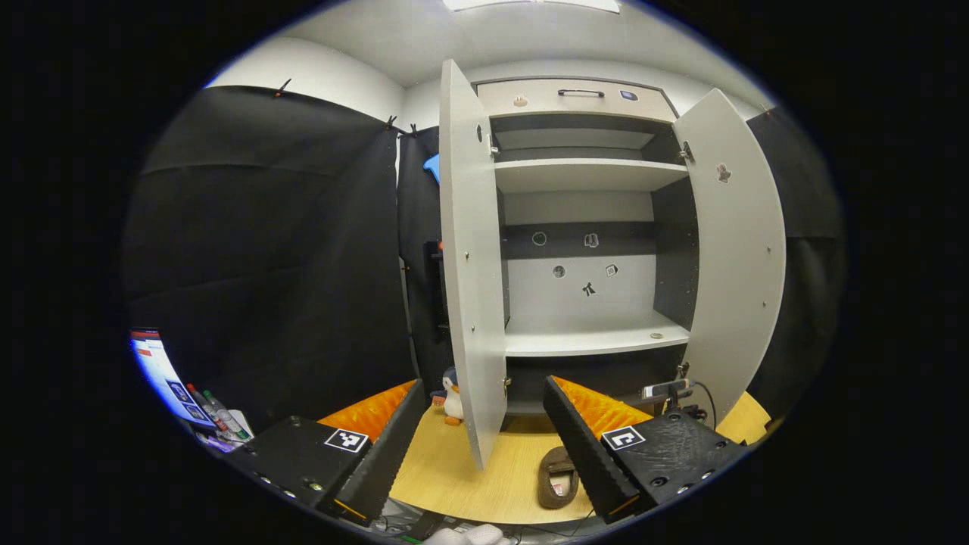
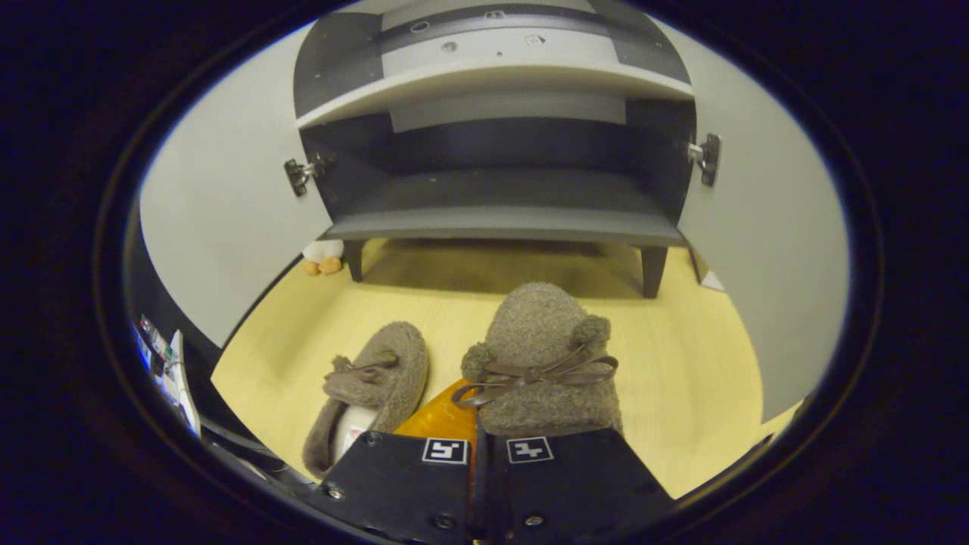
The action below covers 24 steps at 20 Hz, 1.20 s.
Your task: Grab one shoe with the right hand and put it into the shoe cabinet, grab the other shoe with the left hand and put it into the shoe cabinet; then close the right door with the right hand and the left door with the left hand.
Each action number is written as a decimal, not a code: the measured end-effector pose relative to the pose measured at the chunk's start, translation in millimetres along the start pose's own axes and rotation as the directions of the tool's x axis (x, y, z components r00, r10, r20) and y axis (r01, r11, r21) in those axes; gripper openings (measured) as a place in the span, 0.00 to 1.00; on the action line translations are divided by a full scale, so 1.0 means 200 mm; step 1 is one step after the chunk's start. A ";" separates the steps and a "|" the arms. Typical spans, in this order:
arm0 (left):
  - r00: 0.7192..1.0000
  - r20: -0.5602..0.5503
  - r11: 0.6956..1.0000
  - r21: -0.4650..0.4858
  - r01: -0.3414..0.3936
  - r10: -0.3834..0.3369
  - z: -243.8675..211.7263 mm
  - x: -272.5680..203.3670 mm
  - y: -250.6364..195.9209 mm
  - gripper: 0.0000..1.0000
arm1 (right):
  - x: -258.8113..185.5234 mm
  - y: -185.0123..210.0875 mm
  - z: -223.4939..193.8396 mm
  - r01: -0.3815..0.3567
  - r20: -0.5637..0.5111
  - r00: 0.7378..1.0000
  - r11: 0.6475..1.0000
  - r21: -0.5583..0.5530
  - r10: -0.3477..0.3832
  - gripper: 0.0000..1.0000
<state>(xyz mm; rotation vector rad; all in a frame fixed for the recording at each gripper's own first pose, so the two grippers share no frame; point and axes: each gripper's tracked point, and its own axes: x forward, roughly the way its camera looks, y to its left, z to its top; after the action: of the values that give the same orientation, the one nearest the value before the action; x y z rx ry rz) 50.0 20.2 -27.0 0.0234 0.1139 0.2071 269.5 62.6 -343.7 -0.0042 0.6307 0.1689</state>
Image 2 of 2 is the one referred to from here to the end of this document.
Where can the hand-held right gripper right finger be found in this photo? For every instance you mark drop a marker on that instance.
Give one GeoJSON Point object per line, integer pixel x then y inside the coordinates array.
{"type": "Point", "coordinates": [568, 484]}

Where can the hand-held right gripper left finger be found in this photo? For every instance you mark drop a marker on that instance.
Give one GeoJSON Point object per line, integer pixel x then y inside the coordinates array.
{"type": "Point", "coordinates": [401, 492]}

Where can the brown fuzzy shoe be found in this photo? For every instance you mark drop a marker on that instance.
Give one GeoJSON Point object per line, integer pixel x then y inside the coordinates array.
{"type": "Point", "coordinates": [537, 325]}
{"type": "Point", "coordinates": [394, 356]}

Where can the white shoe cabinet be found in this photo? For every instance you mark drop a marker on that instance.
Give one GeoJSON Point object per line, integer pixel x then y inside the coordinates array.
{"type": "Point", "coordinates": [500, 219]}

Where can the white shoe cabinet door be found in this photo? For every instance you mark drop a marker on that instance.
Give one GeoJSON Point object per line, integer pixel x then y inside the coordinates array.
{"type": "Point", "coordinates": [764, 227]}
{"type": "Point", "coordinates": [227, 197]}

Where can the metal door hinge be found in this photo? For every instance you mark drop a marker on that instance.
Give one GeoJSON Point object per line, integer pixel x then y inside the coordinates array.
{"type": "Point", "coordinates": [299, 175]}
{"type": "Point", "coordinates": [708, 159]}

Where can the penguin plush toy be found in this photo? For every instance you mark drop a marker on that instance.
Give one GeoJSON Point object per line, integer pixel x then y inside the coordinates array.
{"type": "Point", "coordinates": [324, 253]}

